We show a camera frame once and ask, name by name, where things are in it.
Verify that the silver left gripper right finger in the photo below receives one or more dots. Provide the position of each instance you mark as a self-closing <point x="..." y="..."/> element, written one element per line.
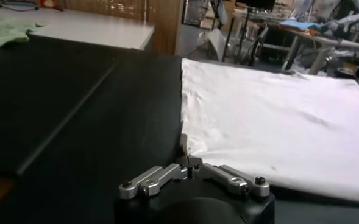
<point x="237" y="182"/>

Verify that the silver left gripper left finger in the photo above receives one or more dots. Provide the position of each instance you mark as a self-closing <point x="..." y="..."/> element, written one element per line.
<point x="154" y="179"/>

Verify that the white printed t-shirt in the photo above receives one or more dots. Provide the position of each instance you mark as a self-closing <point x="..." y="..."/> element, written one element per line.
<point x="273" y="121"/>

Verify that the black table cloth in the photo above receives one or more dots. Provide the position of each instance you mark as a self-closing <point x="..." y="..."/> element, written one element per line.
<point x="75" y="106"/>

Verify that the white leaning board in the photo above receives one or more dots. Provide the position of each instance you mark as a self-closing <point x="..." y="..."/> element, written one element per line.
<point x="217" y="41"/>

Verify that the white side table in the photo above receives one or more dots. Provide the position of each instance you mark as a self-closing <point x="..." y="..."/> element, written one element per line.
<point x="90" y="29"/>

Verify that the white standing desk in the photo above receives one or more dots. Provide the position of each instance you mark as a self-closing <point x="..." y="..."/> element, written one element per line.
<point x="334" y="42"/>

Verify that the red chips can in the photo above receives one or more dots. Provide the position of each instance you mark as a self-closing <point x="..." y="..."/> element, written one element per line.
<point x="47" y="3"/>

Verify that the light green t-shirt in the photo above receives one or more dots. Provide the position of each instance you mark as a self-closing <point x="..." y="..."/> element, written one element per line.
<point x="2" y="35"/>

